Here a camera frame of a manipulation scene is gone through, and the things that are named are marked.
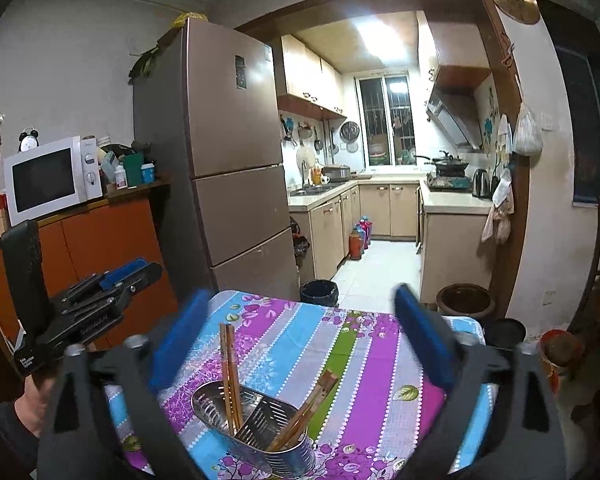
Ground wooden chopstick one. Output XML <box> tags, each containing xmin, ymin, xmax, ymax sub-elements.
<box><xmin>219</xmin><ymin>323</ymin><xmax>235</xmax><ymax>437</ymax></box>

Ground wooden chopstick three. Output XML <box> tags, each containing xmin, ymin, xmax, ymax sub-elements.
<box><xmin>226</xmin><ymin>324</ymin><xmax>244</xmax><ymax>434</ymax></box>

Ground wooden chopstick four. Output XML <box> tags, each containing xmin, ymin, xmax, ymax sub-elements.
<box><xmin>274</xmin><ymin>372</ymin><xmax>339</xmax><ymax>451</ymax></box>

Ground wooden chopstick two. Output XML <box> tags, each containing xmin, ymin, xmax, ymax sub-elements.
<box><xmin>266</xmin><ymin>368</ymin><xmax>334</xmax><ymax>453</ymax></box>

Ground beige kitchen base cabinets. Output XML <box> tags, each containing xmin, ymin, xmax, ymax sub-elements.
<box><xmin>288</xmin><ymin>176</ymin><xmax>495</xmax><ymax>312</ymax></box>

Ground hanging kitchen towel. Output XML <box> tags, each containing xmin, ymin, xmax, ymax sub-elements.
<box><xmin>481</xmin><ymin>168</ymin><xmax>515</xmax><ymax>245</ymax></box>

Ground kitchen window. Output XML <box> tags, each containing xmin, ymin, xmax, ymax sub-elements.
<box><xmin>356</xmin><ymin>73</ymin><xmax>416</xmax><ymax>166</ymax></box>

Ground person's left hand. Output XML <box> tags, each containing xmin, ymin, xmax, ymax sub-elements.
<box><xmin>14</xmin><ymin>358</ymin><xmax>64</xmax><ymax>442</ymax></box>

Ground orange wooden cabinet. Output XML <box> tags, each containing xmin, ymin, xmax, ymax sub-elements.
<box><xmin>0</xmin><ymin>179</ymin><xmax>182</xmax><ymax>356</ymax></box>

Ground red bowl on floor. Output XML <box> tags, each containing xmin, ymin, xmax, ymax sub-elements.
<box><xmin>538</xmin><ymin>328</ymin><xmax>584</xmax><ymax>394</ymax></box>

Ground white medicine bottle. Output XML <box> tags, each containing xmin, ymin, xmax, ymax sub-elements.
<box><xmin>114</xmin><ymin>165</ymin><xmax>129</xmax><ymax>190</ymax></box>

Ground blue lidded cup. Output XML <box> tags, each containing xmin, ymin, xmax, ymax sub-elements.
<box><xmin>140</xmin><ymin>162</ymin><xmax>156</xmax><ymax>184</ymax></box>

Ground white microwave oven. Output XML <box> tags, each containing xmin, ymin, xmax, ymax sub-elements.
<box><xmin>4</xmin><ymin>136</ymin><xmax>102</xmax><ymax>226</ymax></box>

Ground colourful floral tablecloth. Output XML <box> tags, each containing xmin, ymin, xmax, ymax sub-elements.
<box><xmin>159</xmin><ymin>290</ymin><xmax>444</xmax><ymax>479</ymax></box>

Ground brown ceramic jar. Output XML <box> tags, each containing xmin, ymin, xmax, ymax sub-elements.
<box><xmin>436</xmin><ymin>283</ymin><xmax>495</xmax><ymax>322</ymax></box>

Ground alarm clock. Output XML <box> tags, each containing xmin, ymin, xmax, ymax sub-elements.
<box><xmin>18</xmin><ymin>128</ymin><xmax>40</xmax><ymax>153</ymax></box>

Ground brown refrigerator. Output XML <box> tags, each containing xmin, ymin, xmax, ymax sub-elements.
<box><xmin>132</xmin><ymin>18</ymin><xmax>299</xmax><ymax>300</ymax></box>

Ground blue perforated utensil holder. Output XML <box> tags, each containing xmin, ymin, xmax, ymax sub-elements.
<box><xmin>192</xmin><ymin>380</ymin><xmax>315</xmax><ymax>478</ymax></box>

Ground black trash bin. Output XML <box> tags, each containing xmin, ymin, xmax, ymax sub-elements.
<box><xmin>300</xmin><ymin>280</ymin><xmax>339</xmax><ymax>308</ymax></box>

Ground orange oil bottle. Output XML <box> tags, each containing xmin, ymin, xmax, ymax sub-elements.
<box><xmin>349</xmin><ymin>229</ymin><xmax>364</xmax><ymax>261</ymax></box>

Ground steel electric kettle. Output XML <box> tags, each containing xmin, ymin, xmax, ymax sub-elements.
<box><xmin>472</xmin><ymin>168</ymin><xmax>492</xmax><ymax>200</ymax></box>

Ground black wok on stove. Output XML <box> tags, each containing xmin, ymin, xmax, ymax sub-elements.
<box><xmin>415</xmin><ymin>151</ymin><xmax>468</xmax><ymax>177</ymax></box>

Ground white plastic bag hanging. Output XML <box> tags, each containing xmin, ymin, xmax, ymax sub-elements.
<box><xmin>513</xmin><ymin>102</ymin><xmax>543</xmax><ymax>157</ymax></box>

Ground range hood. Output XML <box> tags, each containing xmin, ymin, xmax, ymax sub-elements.
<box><xmin>426</xmin><ymin>90</ymin><xmax>482</xmax><ymax>153</ymax></box>

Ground dark room window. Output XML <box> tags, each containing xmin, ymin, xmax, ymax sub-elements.
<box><xmin>538</xmin><ymin>0</ymin><xmax>600</xmax><ymax>204</ymax></box>

